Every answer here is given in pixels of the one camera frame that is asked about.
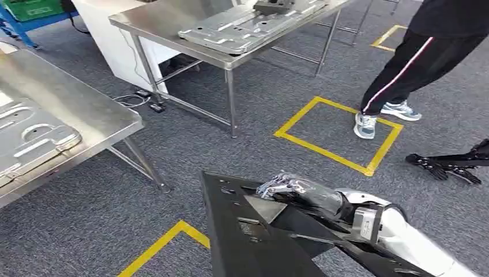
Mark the pressed sheet metal panel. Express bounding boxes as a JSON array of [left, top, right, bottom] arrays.
[[0, 89, 83, 189], [177, 0, 330, 55]]

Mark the dark metal block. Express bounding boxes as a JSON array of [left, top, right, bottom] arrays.
[[253, 0, 296, 16]]

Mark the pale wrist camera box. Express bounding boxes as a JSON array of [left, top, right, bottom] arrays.
[[351, 204, 385, 244]]

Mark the black hanging cable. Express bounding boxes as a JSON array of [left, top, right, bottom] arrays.
[[60, 0, 92, 36]]

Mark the black robot foot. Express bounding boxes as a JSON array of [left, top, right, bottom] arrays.
[[405, 138, 489, 186]]

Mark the black perforated plate part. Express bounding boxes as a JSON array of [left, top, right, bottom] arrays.
[[200, 170, 437, 277]]

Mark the blue metal shelf rack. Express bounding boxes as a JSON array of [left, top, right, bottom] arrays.
[[0, 3, 80, 51]]

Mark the person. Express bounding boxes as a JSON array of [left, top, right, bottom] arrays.
[[353, 0, 489, 141]]

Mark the steel work table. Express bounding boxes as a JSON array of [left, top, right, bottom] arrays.
[[108, 0, 401, 139], [0, 47, 171, 210]]

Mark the green plastic crate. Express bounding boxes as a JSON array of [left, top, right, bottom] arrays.
[[1, 0, 66, 23]]

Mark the white cabinet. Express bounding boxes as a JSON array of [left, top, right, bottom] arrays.
[[70, 0, 181, 95]]

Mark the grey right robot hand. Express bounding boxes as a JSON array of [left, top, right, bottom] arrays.
[[256, 172, 348, 223]]

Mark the white coiled cable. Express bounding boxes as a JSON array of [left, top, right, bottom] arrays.
[[112, 93, 152, 110]]

